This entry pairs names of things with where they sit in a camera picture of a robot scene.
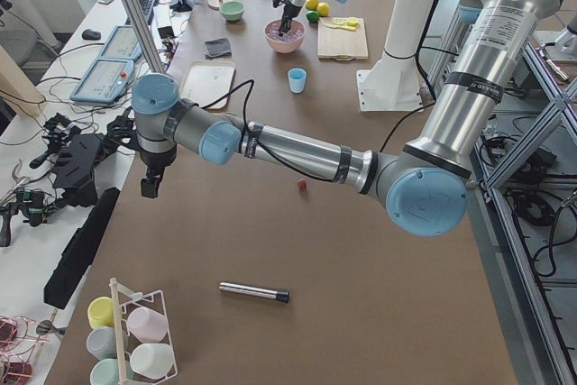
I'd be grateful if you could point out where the light blue cup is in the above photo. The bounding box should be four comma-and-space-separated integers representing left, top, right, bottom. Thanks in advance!
288, 68, 307, 94

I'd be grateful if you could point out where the pink bowl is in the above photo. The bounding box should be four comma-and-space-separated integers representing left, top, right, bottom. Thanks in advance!
264, 19, 306, 53

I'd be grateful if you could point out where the black computer mouse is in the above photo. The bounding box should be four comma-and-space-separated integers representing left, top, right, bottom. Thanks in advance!
81, 29, 101, 41

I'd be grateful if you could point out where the clear ice cubes pile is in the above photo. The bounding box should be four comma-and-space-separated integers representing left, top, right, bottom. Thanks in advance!
265, 21, 304, 42

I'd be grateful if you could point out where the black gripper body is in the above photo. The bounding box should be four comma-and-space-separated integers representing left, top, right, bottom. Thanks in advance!
272, 0, 301, 21
102, 107, 177, 179

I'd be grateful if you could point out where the mint green cup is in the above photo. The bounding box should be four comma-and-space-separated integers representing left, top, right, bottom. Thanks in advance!
89, 358, 120, 385

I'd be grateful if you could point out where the yellow lemon lower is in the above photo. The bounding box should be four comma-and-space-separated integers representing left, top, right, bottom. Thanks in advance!
316, 2, 331, 17

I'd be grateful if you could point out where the steel muddler black tip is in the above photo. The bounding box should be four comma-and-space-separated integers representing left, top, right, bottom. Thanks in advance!
218, 281, 290, 304

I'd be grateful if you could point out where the cream rabbit tray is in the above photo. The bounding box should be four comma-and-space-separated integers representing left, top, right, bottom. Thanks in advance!
179, 60, 235, 110

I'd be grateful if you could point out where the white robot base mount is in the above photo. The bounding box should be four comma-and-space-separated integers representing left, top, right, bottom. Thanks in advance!
357, 0, 434, 112

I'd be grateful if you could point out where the yellow plastic knife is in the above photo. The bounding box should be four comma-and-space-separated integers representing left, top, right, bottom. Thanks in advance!
323, 23, 357, 32

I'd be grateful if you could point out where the white cup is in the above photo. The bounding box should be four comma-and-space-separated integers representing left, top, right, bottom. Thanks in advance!
130, 343, 175, 380

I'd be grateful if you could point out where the yellow lemon upper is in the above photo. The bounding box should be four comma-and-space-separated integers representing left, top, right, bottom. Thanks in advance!
305, 0, 319, 11

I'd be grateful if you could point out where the teach pendant far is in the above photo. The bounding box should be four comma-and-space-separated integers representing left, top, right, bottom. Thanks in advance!
101, 25, 142, 60

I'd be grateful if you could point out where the green lime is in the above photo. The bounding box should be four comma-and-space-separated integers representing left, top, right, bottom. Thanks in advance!
306, 11, 319, 23

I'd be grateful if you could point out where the teach pendant near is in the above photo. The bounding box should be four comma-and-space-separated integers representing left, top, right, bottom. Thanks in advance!
69, 58, 134, 105

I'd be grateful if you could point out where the black long bar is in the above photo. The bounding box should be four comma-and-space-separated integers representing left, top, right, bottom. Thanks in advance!
43, 188, 120, 309

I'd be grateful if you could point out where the lemon half lower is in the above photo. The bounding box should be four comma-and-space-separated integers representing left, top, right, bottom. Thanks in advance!
345, 17, 359, 28

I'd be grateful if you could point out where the teach pendant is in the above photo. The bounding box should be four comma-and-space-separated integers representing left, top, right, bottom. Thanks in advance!
69, 58, 134, 105
101, 25, 142, 60

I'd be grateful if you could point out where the pink cup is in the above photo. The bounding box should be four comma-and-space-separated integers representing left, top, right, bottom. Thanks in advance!
126, 307, 169, 343

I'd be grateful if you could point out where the grey cup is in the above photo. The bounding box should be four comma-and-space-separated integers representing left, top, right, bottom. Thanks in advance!
86, 326, 117, 360

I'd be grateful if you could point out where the bamboo cutting board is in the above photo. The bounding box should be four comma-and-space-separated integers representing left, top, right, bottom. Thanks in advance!
317, 17, 369, 60

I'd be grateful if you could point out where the aluminium frame post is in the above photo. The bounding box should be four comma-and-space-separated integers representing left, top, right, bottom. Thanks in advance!
122, 0, 165, 74

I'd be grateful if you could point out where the grey folded cloth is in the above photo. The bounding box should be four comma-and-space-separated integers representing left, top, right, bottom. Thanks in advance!
204, 38, 232, 59

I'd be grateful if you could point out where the white wire cup rack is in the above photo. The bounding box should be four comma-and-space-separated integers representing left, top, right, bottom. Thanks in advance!
109, 278, 179, 384

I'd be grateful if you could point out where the yellow cup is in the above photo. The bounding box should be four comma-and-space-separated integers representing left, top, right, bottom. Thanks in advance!
87, 296, 114, 329

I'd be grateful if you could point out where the green ceramic bowl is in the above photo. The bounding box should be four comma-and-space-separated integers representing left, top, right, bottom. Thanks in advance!
219, 0, 245, 23

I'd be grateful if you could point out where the yellow lemon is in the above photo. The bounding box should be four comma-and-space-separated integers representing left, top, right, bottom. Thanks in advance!
316, 2, 331, 17
305, 0, 319, 11

